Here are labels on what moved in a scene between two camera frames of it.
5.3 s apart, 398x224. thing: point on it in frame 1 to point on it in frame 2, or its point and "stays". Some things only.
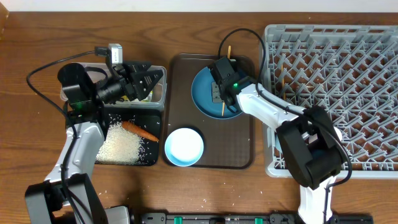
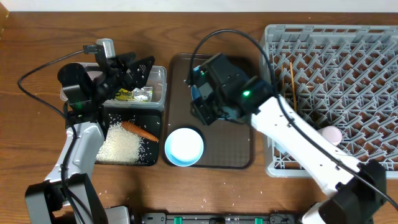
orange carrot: (132, 127) stays
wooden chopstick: (283, 81) stays
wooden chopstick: (229, 54) to (293, 86)
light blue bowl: (184, 147) stays
